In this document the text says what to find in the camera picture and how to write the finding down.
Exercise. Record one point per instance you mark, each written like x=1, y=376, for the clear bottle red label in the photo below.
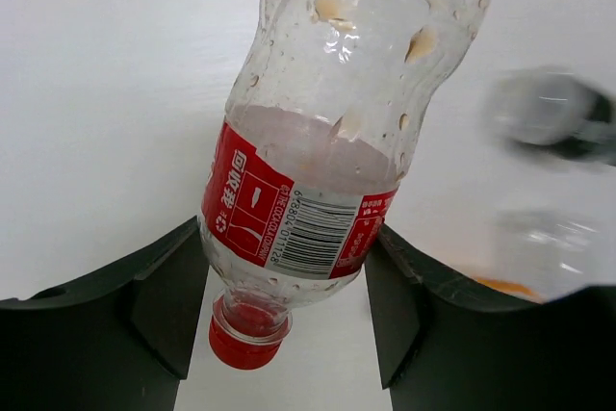
x=319, y=129

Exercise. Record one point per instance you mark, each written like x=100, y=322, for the clear bottle black label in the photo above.
x=551, y=110

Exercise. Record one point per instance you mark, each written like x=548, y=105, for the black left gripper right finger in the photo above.
x=446, y=342

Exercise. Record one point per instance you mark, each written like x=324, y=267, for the orange juice bottle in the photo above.
x=509, y=288

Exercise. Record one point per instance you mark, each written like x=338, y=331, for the clear bottle blue label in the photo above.
x=547, y=254

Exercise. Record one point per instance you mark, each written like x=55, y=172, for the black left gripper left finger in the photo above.
x=118, y=338

